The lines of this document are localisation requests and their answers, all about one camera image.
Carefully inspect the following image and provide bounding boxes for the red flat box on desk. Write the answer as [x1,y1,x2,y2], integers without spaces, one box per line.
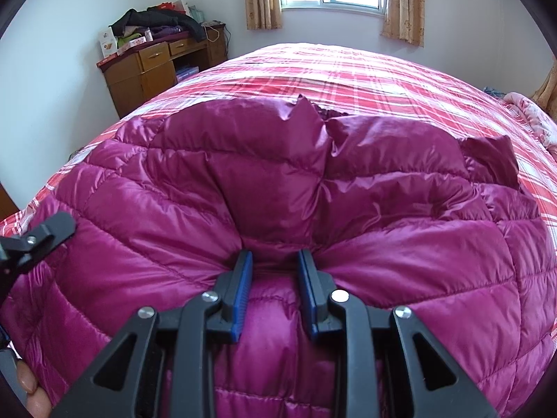
[96,36,147,68]

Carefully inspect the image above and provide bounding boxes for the right beige curtain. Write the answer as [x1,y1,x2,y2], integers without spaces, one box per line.
[382,0,425,47]

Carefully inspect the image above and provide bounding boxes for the wooden desk with drawers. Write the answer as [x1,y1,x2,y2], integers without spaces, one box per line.
[99,23,229,118]

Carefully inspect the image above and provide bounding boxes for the red plaid bed cover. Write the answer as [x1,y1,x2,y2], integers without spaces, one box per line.
[0,41,557,238]

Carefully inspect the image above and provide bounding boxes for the white box on desk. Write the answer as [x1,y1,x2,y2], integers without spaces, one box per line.
[98,26,118,59]

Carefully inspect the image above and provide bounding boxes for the boxes stacked in desk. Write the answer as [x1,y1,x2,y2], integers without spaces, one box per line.
[175,66,200,82]

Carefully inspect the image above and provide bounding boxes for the black clothes pile on desk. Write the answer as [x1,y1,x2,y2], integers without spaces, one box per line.
[111,7,207,41]

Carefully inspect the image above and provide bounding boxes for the side window beige curtain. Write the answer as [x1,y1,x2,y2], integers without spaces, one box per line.
[531,61,557,122]

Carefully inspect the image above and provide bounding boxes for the pink folded blanket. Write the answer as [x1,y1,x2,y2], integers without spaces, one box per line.
[503,93,557,158]

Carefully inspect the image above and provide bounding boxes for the magenta quilted down jacket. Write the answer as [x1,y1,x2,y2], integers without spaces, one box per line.
[1,98,556,417]

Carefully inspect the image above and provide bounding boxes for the person's left hand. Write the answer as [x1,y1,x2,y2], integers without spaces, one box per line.
[17,361,52,418]

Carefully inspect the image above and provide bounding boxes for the brown wooden door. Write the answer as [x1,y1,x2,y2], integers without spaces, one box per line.
[0,184,19,221]

